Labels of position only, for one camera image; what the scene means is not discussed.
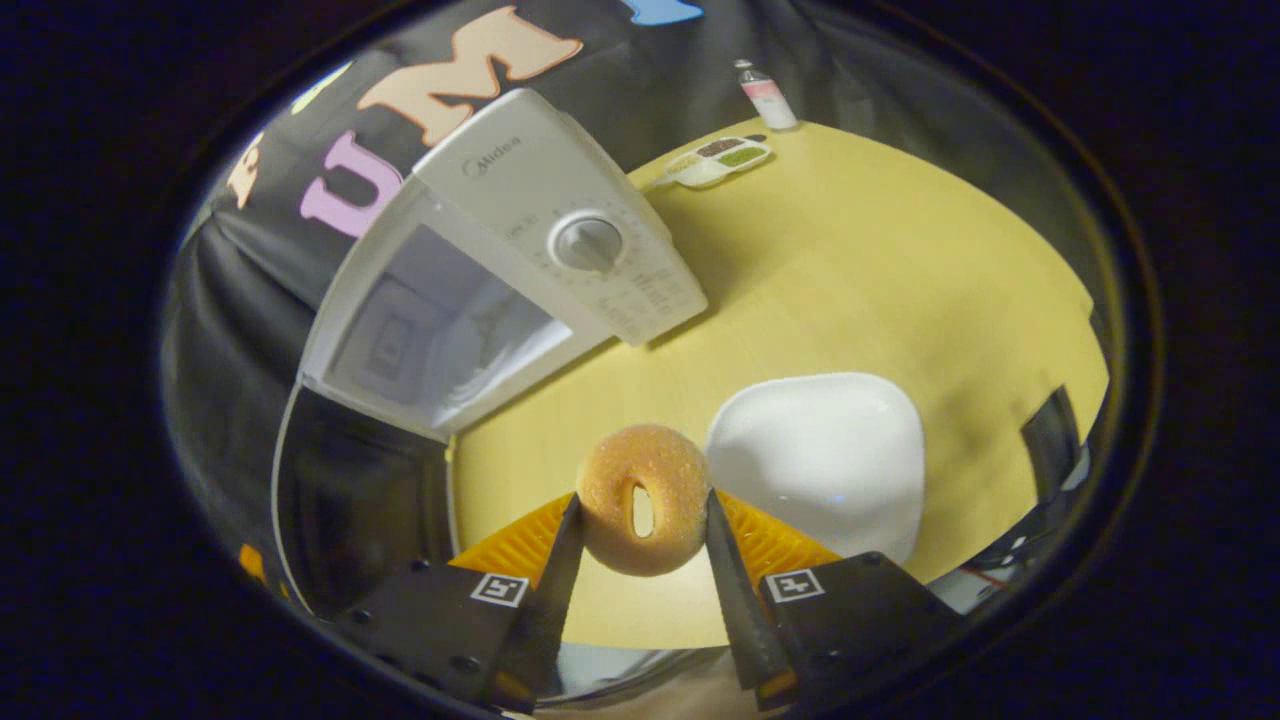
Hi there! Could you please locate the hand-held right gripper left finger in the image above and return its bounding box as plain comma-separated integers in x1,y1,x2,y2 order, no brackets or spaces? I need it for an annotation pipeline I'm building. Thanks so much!
330,492,586,713

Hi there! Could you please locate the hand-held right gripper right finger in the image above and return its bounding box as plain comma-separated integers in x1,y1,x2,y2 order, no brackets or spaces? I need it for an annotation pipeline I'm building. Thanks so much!
705,488,966,713

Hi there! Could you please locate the brown sugared donut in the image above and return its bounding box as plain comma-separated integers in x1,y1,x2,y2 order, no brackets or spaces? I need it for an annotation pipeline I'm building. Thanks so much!
576,424,713,578

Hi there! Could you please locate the white microwave oven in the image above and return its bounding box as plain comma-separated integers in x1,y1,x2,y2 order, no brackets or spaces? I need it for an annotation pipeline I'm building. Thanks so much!
270,88,709,621

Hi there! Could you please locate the white square plate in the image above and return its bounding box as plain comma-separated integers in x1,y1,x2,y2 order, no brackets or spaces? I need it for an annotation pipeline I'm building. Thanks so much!
705,372,926,566

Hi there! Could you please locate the black backdrop cloth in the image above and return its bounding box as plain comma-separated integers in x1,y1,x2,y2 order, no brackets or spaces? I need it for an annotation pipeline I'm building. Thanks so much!
160,0,1101,601

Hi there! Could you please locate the small black object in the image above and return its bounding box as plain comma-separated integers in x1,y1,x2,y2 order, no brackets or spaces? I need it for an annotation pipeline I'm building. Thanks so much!
1020,385,1089,501

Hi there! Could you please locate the white divided dish of grains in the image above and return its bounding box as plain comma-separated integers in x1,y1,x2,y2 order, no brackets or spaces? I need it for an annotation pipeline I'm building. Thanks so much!
655,135,773,191

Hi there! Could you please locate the clear bottle with pink label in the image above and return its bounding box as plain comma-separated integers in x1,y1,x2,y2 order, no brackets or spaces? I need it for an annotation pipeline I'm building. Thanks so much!
734,58,800,132

